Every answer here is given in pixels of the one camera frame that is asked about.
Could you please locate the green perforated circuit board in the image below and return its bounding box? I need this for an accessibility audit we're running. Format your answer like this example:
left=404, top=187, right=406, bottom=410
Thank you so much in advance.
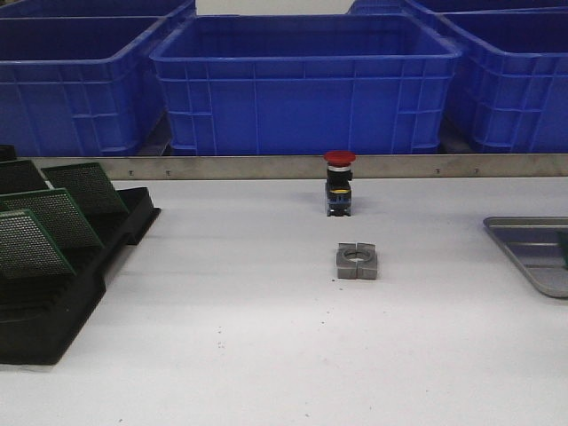
left=556, top=232, right=568, bottom=267

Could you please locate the silver metal tray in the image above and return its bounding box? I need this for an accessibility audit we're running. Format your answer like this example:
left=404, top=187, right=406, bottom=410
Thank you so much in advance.
left=483, top=217, right=567, bottom=299

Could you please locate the rear dark board in rack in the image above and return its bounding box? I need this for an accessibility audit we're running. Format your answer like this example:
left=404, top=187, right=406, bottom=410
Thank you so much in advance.
left=0, top=160, right=49, bottom=194

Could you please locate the black slotted board rack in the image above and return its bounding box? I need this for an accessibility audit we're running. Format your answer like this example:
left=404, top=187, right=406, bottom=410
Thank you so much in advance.
left=0, top=144, right=162, bottom=367

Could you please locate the red emergency stop button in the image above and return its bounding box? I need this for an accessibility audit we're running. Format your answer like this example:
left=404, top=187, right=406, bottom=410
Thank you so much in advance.
left=323, top=150, right=356, bottom=217

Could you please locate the grey metal clamp block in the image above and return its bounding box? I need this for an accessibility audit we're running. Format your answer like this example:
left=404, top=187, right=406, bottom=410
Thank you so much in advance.
left=335, top=242, right=379, bottom=280

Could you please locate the middle blue plastic crate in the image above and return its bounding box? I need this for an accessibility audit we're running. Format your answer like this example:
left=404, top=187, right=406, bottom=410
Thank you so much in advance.
left=151, top=14, right=461, bottom=156

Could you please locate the blue plastic crate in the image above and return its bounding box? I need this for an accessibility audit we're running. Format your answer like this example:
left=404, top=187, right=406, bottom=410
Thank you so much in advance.
left=151, top=14, right=461, bottom=156
left=438, top=12, right=567, bottom=154
left=1, top=17, right=170, bottom=156

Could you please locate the left blue plastic crate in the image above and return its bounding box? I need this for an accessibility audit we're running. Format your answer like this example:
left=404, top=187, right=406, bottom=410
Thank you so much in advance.
left=1, top=17, right=170, bottom=156

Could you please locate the right blue plastic crate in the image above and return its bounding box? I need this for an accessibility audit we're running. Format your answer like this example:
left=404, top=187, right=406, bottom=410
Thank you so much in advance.
left=438, top=12, right=567, bottom=154

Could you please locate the far right rear blue crate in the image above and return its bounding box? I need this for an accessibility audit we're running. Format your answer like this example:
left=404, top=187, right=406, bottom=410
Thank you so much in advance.
left=406, top=0, right=567, bottom=13

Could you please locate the left rear blue crate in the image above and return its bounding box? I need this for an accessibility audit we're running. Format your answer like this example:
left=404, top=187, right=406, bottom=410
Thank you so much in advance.
left=1, top=0, right=196, bottom=18

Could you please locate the metal table edge rail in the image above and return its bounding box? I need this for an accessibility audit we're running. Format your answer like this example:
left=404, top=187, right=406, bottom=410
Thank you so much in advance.
left=30, top=154, right=567, bottom=180

